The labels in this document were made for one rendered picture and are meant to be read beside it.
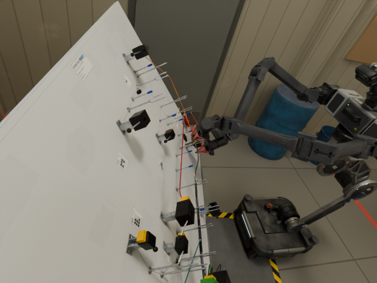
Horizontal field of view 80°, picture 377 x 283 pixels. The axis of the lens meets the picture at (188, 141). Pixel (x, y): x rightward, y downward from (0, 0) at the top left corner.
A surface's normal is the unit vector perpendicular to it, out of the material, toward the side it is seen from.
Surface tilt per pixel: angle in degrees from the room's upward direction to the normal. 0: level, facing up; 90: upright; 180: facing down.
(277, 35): 90
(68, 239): 53
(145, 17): 90
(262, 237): 0
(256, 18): 90
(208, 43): 90
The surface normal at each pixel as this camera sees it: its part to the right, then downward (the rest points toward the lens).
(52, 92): 0.92, -0.31
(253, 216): 0.23, -0.73
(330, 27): 0.18, 0.69
